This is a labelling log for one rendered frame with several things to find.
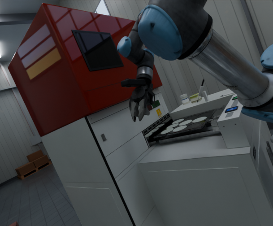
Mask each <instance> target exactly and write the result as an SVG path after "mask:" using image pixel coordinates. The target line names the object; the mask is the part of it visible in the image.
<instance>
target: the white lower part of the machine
mask: <svg viewBox="0 0 273 226"><path fill-rule="evenodd" d="M62 184H63V186H64V188H65V191H66V193H67V195H68V197H69V199H70V201H71V203H72V205H73V207H74V210H75V212H76V214H77V216H78V218H79V220H80V222H81V224H82V226H164V223H163V221H162V219H161V216H160V214H159V212H158V209H157V207H156V205H155V202H154V200H153V198H152V196H151V193H150V191H149V189H148V187H147V184H146V182H145V180H144V177H143V175H142V173H141V170H140V168H139V166H138V164H136V165H135V166H134V167H133V168H132V169H131V170H130V171H128V172H127V173H126V174H125V175H124V176H123V177H122V178H121V179H120V180H119V181H118V182H117V183H95V182H62Z"/></svg>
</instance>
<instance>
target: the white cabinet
mask: <svg viewBox="0 0 273 226"><path fill-rule="evenodd" d="M270 138H271V134H270V131H269V128H268V125H267V123H266V121H262V120H259V119H254V126H253V133H252V140H251V150H250V154H245V155H234V156H220V157H210V158H199V159H189V160H178V161H164V162H153V163H143V164H138V166H139V168H140V170H141V173H142V175H143V177H144V180H145V182H146V184H147V187H148V189H149V191H150V193H151V196H152V198H153V200H154V202H155V205H156V207H157V209H158V212H159V214H160V216H161V219H162V221H163V223H164V226H273V143H272V142H271V140H270Z"/></svg>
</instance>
